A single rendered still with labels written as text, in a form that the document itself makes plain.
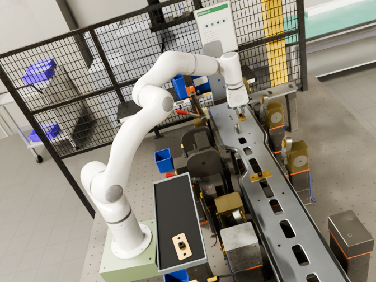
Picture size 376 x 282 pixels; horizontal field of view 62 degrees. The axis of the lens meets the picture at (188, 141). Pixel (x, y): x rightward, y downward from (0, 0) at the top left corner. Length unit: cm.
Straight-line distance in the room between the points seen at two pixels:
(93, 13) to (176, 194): 345
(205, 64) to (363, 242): 86
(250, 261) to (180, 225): 24
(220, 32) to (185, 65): 80
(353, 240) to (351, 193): 60
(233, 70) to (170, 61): 36
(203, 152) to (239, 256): 40
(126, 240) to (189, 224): 50
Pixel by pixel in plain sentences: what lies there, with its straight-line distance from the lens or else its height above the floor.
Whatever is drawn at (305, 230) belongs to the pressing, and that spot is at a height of 100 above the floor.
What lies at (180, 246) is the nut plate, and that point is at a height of 117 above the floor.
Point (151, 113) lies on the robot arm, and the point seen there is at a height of 135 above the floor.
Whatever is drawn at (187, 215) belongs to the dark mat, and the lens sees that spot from 102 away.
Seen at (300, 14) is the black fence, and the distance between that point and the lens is 221.
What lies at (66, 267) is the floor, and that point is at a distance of 279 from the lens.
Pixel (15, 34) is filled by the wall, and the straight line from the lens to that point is 466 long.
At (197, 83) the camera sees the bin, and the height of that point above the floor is 109.
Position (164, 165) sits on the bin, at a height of 75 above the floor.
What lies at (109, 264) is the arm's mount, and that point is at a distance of 149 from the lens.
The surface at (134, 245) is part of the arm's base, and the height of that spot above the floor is 83.
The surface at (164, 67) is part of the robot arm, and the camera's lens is 126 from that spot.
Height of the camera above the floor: 190
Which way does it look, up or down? 34 degrees down
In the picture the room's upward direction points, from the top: 18 degrees counter-clockwise
